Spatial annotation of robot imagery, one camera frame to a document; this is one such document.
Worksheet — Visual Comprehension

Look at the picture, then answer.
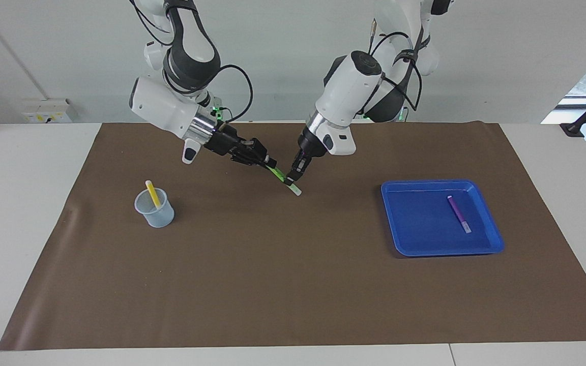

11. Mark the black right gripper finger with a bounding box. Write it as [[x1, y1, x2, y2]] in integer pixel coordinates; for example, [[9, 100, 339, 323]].
[[231, 152, 269, 168], [244, 138, 278, 169]]

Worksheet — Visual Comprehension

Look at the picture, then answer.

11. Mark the green marker pen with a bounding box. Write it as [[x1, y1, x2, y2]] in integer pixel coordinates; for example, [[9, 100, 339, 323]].
[[268, 163, 303, 197]]

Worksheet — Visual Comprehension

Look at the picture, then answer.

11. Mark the yellow marker pen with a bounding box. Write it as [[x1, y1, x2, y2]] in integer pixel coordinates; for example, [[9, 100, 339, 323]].
[[145, 180, 162, 209]]

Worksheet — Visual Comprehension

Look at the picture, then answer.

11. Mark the purple marker pen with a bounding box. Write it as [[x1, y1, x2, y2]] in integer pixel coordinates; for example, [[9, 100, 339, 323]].
[[447, 196, 472, 234]]

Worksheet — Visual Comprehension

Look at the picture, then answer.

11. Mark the translucent plastic cup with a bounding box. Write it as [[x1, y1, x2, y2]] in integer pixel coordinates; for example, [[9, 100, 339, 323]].
[[134, 188, 175, 228]]

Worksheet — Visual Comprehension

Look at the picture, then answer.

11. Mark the brown table mat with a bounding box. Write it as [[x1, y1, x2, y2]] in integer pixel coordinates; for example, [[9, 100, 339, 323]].
[[0, 122, 586, 351]]

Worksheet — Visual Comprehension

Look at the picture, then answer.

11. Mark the blue plastic tray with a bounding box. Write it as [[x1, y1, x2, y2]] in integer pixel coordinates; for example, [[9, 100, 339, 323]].
[[380, 179, 505, 257]]

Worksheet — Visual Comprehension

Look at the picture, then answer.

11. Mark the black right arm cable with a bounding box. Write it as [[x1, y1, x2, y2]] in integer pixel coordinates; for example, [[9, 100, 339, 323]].
[[216, 64, 254, 124]]

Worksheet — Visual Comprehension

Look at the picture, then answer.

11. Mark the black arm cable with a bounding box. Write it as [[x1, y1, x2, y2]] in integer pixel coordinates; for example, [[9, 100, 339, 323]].
[[373, 30, 424, 112], [216, 64, 254, 124]]

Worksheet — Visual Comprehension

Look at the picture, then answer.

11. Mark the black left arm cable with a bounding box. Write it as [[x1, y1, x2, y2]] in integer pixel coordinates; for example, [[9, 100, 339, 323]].
[[373, 30, 424, 112]]

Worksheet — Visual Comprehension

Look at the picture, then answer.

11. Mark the white wall socket box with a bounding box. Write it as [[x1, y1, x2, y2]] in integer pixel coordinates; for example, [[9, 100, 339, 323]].
[[22, 99, 73, 124]]

